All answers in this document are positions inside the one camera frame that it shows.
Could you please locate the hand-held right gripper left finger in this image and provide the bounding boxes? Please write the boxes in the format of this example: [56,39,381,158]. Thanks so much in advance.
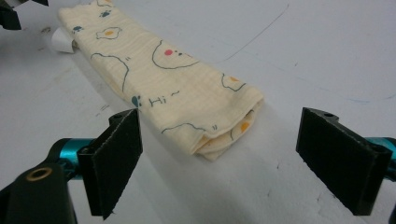
[77,107,144,221]

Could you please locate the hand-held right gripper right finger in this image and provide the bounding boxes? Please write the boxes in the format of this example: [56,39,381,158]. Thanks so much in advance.
[295,106,393,217]

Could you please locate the cream printed cloth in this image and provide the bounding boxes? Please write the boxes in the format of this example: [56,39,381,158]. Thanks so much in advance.
[50,0,265,162]

